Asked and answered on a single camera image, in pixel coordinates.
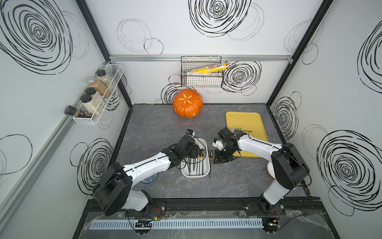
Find spice jar black lid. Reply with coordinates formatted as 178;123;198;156
85;87;102;103
96;69;112;88

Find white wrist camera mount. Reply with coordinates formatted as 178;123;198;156
186;129;195;136
212;138;224;150

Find aluminium wall rail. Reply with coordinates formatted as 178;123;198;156
109;54;293;63
1;113;85;230

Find spice jar brown contents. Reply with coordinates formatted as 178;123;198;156
88;79;111;98

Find yellow tube package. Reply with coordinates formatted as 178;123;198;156
188;63;229;73

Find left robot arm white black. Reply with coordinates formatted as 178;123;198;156
93;135;200;217

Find aluminium wall rail left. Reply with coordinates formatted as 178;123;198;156
1;113;85;230

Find white plastic storage box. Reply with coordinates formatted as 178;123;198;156
180;136;210;179

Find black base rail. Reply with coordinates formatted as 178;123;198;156
85;197;326;218

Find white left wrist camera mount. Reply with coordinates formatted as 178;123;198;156
186;129;195;136

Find orange pumpkin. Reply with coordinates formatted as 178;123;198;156
173;89;204;119

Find blue patterned bowl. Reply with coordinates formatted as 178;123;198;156
140;173;158;184

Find black corner frame post right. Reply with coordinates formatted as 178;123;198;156
266;0;334;107

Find black corner frame post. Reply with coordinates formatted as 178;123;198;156
266;0;334;107
75;0;133;109

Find black wire wall basket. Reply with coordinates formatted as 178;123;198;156
181;55;223;88

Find grey slotted cable duct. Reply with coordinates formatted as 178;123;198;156
89;218;264;230

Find spice jar white contents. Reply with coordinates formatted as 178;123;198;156
80;94;102;116

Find aluminium wall rail back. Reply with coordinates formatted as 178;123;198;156
109;54;293;63

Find dark sauce bottle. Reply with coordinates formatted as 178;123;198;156
64;106;92;119

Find clear acrylic spice shelf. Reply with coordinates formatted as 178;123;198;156
72;64;124;125

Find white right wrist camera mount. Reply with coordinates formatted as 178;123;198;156
212;138;224;150

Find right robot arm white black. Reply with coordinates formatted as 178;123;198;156
212;127;310;214

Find black corner frame post left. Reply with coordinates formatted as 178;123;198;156
75;0;133;109

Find yellow tray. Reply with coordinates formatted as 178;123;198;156
226;112;268;142

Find green snack packet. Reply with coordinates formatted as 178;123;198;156
230;127;242;132

